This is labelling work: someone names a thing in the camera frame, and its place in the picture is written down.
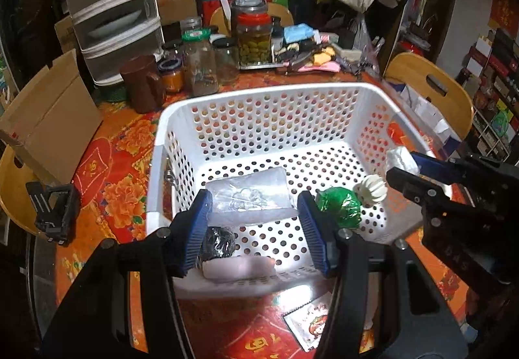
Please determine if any white ribbed pumpkin toy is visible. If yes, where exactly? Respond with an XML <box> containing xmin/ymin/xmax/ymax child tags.
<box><xmin>354</xmin><ymin>174</ymin><xmax>388</xmax><ymax>207</ymax></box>

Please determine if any green plastic bag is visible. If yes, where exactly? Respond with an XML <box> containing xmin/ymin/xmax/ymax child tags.
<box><xmin>316</xmin><ymin>187</ymin><xmax>362</xmax><ymax>229</ymax></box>

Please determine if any tomato print white packet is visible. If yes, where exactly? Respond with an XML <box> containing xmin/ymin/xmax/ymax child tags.
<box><xmin>283</xmin><ymin>292</ymin><xmax>332</xmax><ymax>353</ymax></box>

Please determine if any black fabric bundle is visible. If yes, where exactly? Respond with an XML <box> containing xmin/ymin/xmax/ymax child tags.
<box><xmin>199</xmin><ymin>226</ymin><xmax>236</xmax><ymax>262</ymax></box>

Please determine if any clear plastic pack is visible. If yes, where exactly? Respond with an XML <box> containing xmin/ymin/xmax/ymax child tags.
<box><xmin>206</xmin><ymin>167</ymin><xmax>297</xmax><ymax>227</ymax></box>

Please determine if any white tissue cloth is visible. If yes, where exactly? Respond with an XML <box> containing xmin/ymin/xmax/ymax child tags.
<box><xmin>384</xmin><ymin>145</ymin><xmax>420</xmax><ymax>175</ymax></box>

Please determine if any right wooden chair back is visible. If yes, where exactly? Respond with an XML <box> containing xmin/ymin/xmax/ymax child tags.
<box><xmin>384</xmin><ymin>52</ymin><xmax>474</xmax><ymax>140</ymax></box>

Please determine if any shelf of small boxes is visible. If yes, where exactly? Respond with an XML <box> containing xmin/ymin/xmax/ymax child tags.
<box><xmin>456</xmin><ymin>29</ymin><xmax>518</xmax><ymax>166</ymax></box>

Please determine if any black phone stand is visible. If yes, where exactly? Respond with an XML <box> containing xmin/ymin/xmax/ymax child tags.
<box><xmin>26</xmin><ymin>181</ymin><xmax>81</xmax><ymax>246</ymax></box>

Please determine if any white perforated plastic basket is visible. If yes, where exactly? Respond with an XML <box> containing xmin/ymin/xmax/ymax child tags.
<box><xmin>146</xmin><ymin>83</ymin><xmax>435</xmax><ymax>299</ymax></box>

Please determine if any brown cardboard box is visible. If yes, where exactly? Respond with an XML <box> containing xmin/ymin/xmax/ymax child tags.
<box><xmin>1</xmin><ymin>50</ymin><xmax>102</xmax><ymax>185</ymax></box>

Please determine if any brown ceramic mug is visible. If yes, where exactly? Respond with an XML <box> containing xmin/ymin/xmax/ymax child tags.
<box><xmin>120</xmin><ymin>55</ymin><xmax>165</xmax><ymax>114</ymax></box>

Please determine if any red lid pickle jar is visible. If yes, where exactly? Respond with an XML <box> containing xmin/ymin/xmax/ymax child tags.
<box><xmin>236</xmin><ymin>13</ymin><xmax>272</xmax><ymax>66</ymax></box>

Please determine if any empty clear glass jar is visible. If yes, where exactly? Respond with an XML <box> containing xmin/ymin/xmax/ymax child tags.
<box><xmin>212</xmin><ymin>37</ymin><xmax>239</xmax><ymax>85</ymax></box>

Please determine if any green lid glass jar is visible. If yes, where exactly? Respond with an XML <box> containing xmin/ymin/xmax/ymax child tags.
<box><xmin>182</xmin><ymin>29</ymin><xmax>219</xmax><ymax>97</ymax></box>

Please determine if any small orange jar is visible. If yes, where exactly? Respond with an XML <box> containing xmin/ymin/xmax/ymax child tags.
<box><xmin>157</xmin><ymin>58</ymin><xmax>184</xmax><ymax>93</ymax></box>

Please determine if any grey striped mesh food cover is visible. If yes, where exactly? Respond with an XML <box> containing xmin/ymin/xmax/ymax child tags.
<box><xmin>66</xmin><ymin>0</ymin><xmax>163</xmax><ymax>86</ymax></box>

